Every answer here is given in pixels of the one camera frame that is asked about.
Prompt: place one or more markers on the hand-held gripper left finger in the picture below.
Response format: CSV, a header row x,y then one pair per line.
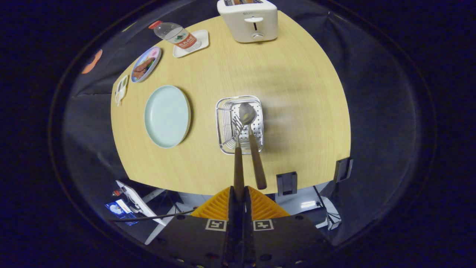
x,y
231,208

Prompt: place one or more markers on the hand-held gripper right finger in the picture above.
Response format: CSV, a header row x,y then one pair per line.
x,y
248,208

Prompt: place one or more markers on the black table clamp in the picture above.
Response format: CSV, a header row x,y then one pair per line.
x,y
344,169
286,183

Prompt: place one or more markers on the white angular object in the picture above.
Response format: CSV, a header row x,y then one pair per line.
x,y
331,216

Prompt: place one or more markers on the white flat board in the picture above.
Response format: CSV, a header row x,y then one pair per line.
x,y
137,203

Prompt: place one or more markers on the light green plate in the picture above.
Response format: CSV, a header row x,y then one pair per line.
x,y
167,117

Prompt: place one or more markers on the blue printed card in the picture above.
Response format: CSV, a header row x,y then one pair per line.
x,y
117,210

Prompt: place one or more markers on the small white divided dish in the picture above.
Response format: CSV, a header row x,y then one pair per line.
x,y
121,90

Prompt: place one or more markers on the blue rimmed printed plate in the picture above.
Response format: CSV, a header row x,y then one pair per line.
x,y
145,65

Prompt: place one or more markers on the small white tray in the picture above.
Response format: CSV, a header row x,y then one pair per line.
x,y
202,37

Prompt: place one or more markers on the red capped water bottle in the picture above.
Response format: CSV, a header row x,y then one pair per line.
x,y
178,35

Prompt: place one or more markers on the white toaster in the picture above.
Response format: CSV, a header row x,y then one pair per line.
x,y
247,24

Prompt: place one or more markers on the toast slice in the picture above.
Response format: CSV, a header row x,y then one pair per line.
x,y
253,1
232,2

